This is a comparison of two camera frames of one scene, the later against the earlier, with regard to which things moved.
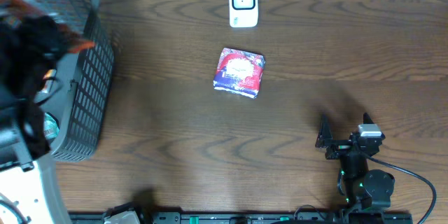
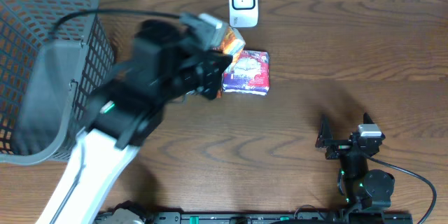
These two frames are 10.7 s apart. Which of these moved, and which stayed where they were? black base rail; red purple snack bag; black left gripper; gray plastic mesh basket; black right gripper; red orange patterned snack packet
Moved: black left gripper; red orange patterned snack packet; red purple snack bag
Stayed: gray plastic mesh basket; black right gripper; black base rail
